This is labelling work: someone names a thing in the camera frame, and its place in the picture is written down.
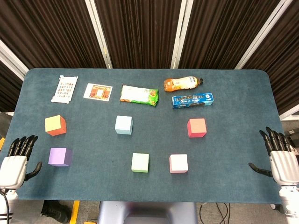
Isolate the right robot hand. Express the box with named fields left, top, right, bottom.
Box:
left=248, top=126, right=299, bottom=186

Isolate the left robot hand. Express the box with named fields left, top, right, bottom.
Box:
left=0, top=134, right=43, bottom=189

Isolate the purple cube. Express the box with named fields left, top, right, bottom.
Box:
left=48, top=147, right=73, bottom=168

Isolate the orange cube with yellow face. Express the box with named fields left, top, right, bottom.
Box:
left=44, top=114, right=67, bottom=137

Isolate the red cube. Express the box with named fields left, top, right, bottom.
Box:
left=186, top=118, right=207, bottom=139

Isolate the pink cube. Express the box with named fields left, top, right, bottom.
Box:
left=169, top=154, right=189, bottom=174

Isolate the light blue cube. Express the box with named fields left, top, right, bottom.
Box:
left=114, top=115, right=134, bottom=135

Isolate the black box with label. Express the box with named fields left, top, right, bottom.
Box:
left=287, top=129, right=299, bottom=150

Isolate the blue-grey table mat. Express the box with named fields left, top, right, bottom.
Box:
left=3, top=68, right=291, bottom=205

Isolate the black shoe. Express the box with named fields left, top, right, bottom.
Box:
left=41, top=201, right=72, bottom=224

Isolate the dark brown ribbed partition panel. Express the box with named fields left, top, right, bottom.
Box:
left=242, top=0, right=299, bottom=116
left=0, top=0, right=107, bottom=70
left=0, top=60, right=24, bottom=113
left=178, top=0, right=281, bottom=70
left=94, top=0, right=183, bottom=70

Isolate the white sheet with red prints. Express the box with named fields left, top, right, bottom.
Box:
left=50, top=75, right=79, bottom=104

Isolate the blue cookie box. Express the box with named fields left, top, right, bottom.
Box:
left=171, top=92, right=215, bottom=110

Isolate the white card with red picture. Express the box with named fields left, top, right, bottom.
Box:
left=83, top=83, right=114, bottom=102

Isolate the green cube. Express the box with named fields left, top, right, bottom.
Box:
left=131, top=153, right=150, bottom=174

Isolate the orange drink bottle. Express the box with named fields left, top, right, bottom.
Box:
left=164, top=76, right=204, bottom=92

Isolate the grey robot torso base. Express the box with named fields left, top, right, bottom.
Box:
left=97, top=201, right=199, bottom=224

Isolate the green and white snack packet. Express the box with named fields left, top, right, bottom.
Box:
left=119, top=84, right=159, bottom=107

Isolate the white partition frame post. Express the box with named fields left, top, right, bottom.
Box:
left=84, top=0, right=113, bottom=70
left=0, top=39, right=30, bottom=81
left=170, top=0, right=195, bottom=70
left=235, top=0, right=287, bottom=70
left=279, top=108, right=299, bottom=121

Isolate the black floor cable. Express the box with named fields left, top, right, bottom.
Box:
left=198, top=202, right=232, bottom=224

